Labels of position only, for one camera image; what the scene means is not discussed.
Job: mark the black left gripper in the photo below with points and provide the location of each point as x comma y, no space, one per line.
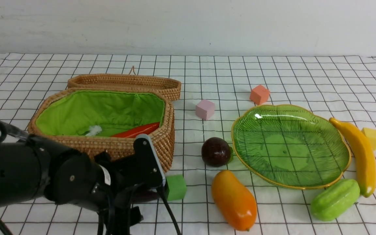
118,216

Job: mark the purple plastic eggplant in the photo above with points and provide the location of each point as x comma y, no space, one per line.
143,196

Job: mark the orange plastic carrot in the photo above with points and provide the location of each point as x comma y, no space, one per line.
144,129

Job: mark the dark purple passion fruit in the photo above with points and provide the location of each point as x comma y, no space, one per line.
216,152

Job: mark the orange plastic mango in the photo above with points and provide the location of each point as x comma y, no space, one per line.
234,201

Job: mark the green plastic star fruit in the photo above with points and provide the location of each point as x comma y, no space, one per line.
334,201

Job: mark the yellow plastic banana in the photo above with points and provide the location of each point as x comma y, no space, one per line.
363,153

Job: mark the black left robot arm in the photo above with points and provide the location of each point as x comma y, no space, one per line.
39,167

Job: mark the green foam cube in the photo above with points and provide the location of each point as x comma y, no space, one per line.
176,187

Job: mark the woven rattan basket green lining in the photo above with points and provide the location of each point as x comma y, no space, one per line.
87,120

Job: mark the pink foam cube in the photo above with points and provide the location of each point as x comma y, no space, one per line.
205,109

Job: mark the woven rattan basket lid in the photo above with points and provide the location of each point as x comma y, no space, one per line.
169,88

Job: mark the white checkered tablecloth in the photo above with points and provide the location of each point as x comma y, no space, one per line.
343,87

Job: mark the green glass leaf plate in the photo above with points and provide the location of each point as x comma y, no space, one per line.
289,146

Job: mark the orange foam cube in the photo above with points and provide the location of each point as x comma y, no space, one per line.
259,95

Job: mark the yellow foam cube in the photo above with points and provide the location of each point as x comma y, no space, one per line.
371,136

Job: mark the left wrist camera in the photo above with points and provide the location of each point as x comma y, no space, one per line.
152,173

